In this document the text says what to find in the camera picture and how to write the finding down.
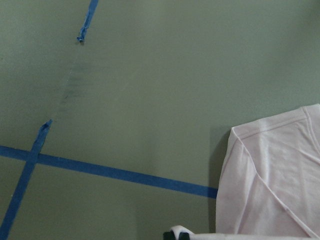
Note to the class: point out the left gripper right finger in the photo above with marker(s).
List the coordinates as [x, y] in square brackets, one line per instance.
[184, 236]

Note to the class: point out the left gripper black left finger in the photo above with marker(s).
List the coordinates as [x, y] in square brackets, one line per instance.
[169, 235]

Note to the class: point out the pink Snoopy t-shirt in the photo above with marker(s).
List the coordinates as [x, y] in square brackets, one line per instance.
[270, 178]

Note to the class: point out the crossing blue tape strip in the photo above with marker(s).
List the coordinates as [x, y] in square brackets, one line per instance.
[129, 176]

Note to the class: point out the blue tape strip left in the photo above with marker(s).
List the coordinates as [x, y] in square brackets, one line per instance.
[34, 154]

